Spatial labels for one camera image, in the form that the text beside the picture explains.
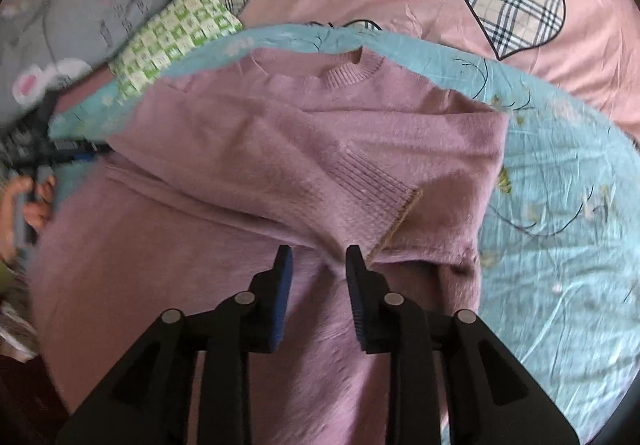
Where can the grey printed pillow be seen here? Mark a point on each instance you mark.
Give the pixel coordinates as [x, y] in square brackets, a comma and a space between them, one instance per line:
[75, 20]

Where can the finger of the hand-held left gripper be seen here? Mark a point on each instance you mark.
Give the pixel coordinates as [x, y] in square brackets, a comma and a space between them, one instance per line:
[80, 149]

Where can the pink knit sweater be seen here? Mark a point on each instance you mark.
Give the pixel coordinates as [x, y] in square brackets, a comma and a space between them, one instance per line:
[280, 135]

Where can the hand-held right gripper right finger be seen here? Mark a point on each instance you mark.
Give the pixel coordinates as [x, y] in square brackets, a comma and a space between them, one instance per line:
[356, 300]

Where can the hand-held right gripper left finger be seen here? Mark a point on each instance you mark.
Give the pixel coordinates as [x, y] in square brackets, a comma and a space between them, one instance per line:
[281, 295]

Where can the green checkered cloth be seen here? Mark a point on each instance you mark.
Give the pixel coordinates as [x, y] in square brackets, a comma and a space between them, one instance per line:
[165, 40]

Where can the teal floral bed sheet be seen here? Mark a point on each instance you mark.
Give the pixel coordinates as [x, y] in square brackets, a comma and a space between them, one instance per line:
[550, 165]

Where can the person's left hand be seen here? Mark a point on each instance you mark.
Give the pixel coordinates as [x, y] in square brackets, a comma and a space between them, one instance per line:
[35, 210]

